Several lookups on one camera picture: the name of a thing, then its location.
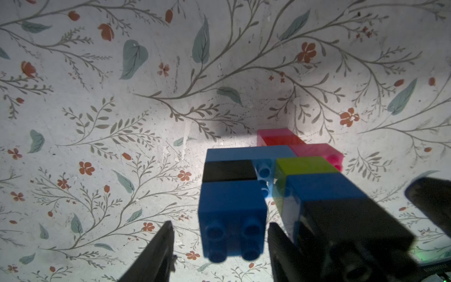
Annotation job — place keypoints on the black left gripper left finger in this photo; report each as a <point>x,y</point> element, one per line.
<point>156,261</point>

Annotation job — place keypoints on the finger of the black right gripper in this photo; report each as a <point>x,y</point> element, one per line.
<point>432,197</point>

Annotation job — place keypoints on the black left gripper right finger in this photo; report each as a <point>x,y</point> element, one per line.
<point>285,257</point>

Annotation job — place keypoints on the black lego brick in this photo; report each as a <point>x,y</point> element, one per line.
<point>354,240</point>
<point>226,171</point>

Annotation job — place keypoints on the green lego brick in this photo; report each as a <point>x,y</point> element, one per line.
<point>285,167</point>

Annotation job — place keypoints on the light blue long lego brick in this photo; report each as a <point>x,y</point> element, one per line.
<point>262,157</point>

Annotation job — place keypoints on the pink lego brick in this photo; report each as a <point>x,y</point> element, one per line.
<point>324,150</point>

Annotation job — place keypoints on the red lego brick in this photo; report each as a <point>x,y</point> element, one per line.
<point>282,140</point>

